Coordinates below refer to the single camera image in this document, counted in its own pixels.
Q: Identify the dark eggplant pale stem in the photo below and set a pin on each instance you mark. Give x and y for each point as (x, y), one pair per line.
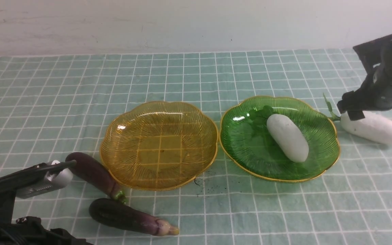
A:
(115, 214)

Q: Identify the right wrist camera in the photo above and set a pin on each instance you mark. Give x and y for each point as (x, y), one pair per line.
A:
(369, 52)

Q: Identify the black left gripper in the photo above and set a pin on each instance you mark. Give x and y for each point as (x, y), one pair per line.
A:
(29, 231)

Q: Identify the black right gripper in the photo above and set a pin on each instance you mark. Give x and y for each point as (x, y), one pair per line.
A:
(375, 93)

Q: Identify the green plastic flower plate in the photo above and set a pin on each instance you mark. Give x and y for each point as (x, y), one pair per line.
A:
(244, 138)

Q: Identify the amber plastic flower plate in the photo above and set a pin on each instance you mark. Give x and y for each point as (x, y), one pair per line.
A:
(159, 145)

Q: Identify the purple eggplant green stem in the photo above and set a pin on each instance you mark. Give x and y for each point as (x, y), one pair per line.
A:
(93, 172)

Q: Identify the green checkered tablecloth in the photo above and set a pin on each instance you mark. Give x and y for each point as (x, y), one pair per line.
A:
(51, 106)

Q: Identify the white radish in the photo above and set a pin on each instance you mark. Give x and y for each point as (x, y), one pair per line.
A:
(373, 127)
(283, 131)

